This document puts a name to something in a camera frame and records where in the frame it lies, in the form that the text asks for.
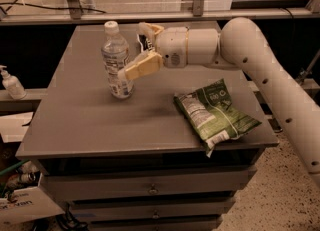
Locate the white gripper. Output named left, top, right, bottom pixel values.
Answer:
left=118, top=22, right=188, bottom=80

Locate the clear plastic water bottle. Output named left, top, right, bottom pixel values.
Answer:
left=101, top=21, right=134, bottom=99

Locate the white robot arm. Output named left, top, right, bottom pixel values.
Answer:
left=118, top=17, right=320, bottom=186

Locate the white pump dispenser bottle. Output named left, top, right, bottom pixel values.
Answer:
left=0, top=65, right=27, bottom=100

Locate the dark blue snack bag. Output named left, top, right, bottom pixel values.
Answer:
left=137, top=34, right=155, bottom=52

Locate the green chip bag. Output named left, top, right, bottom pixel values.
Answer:
left=174, top=79, right=261, bottom=157

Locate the grey drawer cabinet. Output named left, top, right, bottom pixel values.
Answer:
left=17, top=26, right=277, bottom=231

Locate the white paper sheet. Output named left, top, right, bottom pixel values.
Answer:
left=0, top=112, right=33, bottom=143

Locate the white cardboard box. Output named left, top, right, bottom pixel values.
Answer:
left=0, top=173, right=64, bottom=225

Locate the black cable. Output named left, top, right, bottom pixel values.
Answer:
left=0, top=2, right=107, bottom=15

